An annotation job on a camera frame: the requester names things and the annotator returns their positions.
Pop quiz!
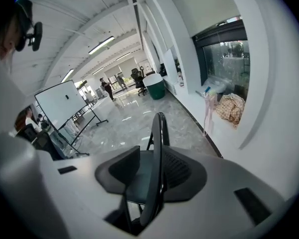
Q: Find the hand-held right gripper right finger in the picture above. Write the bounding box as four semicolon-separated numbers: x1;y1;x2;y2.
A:
144;144;297;239

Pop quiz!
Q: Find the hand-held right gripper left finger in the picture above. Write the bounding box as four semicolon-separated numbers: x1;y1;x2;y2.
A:
0;130;141;239

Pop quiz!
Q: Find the black office chair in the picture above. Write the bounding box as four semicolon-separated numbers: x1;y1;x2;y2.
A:
130;68;149;97

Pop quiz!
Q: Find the beige plastic bag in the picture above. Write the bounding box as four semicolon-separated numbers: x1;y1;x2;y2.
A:
202;93;217;137

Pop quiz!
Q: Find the beige checkered bag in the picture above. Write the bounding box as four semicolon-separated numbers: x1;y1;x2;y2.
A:
215;93;246;127

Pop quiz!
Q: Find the whiteboard on black stand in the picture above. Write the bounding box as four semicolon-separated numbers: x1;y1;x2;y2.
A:
34;79;109;157

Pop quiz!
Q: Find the long ceiling light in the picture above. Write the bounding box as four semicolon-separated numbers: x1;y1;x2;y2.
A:
88;35;116;55
60;68;75;84

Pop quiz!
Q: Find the white-topped dark green tub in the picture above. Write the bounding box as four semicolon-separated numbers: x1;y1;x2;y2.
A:
142;74;166;100

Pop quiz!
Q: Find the dark glass window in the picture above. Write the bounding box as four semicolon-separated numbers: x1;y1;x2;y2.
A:
191;18;251;102

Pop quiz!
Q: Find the person's head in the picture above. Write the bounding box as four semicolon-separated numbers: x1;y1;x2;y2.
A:
0;8;24;60

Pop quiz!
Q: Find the black head-worn camera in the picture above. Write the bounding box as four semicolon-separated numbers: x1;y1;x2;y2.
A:
14;0;43;52

